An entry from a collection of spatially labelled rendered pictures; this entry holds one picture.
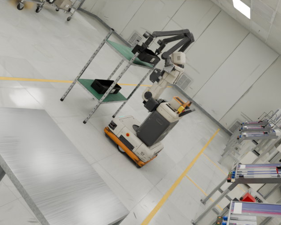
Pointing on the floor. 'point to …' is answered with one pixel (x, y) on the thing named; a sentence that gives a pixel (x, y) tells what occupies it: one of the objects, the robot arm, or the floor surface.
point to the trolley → (31, 2)
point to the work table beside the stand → (50, 170)
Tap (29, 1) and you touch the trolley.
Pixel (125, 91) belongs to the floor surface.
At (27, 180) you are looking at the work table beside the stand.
